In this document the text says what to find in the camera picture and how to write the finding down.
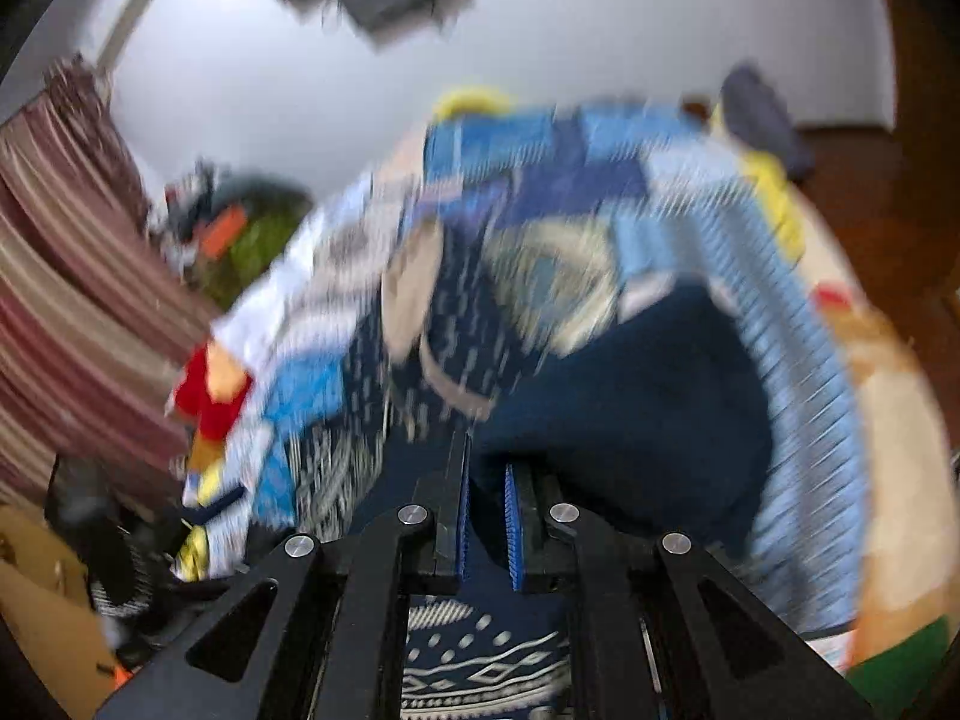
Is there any navy garment with gold print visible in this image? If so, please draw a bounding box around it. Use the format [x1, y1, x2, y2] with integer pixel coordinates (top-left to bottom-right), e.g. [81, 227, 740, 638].
[285, 221, 777, 720]

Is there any blue patchwork bedsheet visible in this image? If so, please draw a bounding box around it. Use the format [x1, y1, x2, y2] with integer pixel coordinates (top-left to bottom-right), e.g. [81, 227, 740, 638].
[172, 101, 871, 638]

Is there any cardboard box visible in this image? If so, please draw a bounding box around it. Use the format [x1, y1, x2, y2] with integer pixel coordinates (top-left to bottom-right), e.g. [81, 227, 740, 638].
[0, 506, 125, 720]

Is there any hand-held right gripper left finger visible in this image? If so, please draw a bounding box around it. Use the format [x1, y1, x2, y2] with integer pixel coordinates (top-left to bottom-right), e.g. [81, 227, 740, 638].
[94, 431, 473, 720]

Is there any dark bundle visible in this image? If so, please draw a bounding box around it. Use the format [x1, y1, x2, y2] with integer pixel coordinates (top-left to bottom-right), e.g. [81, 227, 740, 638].
[45, 457, 233, 661]

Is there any orange box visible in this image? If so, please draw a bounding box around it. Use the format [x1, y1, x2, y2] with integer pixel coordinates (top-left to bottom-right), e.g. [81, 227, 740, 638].
[199, 208, 250, 257]

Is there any dark grey cloth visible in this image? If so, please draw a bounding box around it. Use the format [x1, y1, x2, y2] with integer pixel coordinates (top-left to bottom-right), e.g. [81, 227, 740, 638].
[718, 64, 817, 179]

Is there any brown wooden furniture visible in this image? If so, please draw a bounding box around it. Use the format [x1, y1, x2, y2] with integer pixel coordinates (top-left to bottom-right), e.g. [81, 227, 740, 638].
[791, 0, 960, 466]

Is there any red and white plush toy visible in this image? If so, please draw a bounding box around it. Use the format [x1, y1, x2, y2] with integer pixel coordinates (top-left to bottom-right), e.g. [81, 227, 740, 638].
[169, 341, 256, 440]

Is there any striped maroon curtain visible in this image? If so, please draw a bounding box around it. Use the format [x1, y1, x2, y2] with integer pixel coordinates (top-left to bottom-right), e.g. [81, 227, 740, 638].
[0, 56, 218, 511]

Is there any green cloth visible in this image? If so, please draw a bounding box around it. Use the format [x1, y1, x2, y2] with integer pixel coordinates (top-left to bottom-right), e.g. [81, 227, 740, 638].
[846, 613, 952, 720]

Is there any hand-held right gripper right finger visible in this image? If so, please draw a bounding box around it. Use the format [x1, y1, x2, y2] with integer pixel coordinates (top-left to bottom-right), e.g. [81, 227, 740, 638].
[504, 461, 875, 720]

